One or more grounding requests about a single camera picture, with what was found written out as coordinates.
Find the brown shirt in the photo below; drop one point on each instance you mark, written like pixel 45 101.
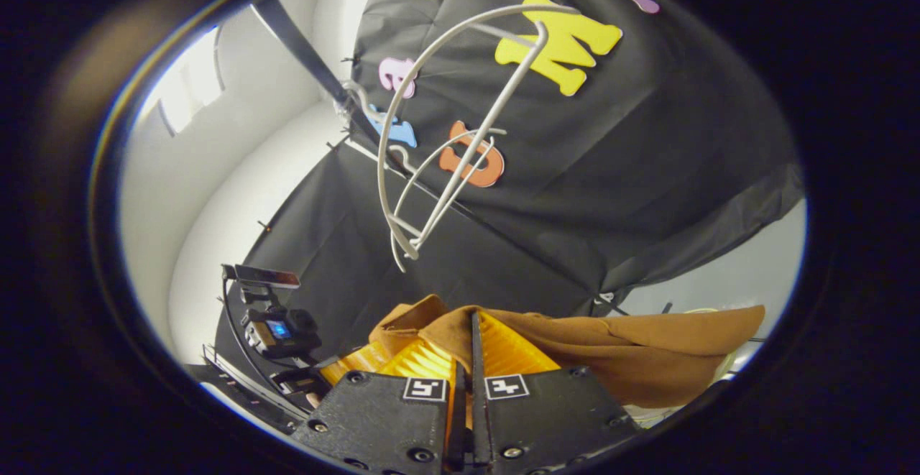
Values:
pixel 647 360

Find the black backdrop cloth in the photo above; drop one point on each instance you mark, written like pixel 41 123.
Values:
pixel 647 173

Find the white laundry hamper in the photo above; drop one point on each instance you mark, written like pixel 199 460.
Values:
pixel 727 369

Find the white clothes hanger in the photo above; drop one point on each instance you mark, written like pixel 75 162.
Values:
pixel 460 101
pixel 445 166

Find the ceiling light panel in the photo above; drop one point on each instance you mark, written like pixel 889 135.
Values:
pixel 190 87

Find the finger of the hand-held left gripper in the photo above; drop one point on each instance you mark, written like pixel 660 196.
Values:
pixel 345 369

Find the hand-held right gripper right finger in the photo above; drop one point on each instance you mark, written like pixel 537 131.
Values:
pixel 476 360

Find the black clothes rack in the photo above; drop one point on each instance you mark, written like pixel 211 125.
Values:
pixel 302 47

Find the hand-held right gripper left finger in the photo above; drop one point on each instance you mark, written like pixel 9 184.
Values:
pixel 381 417

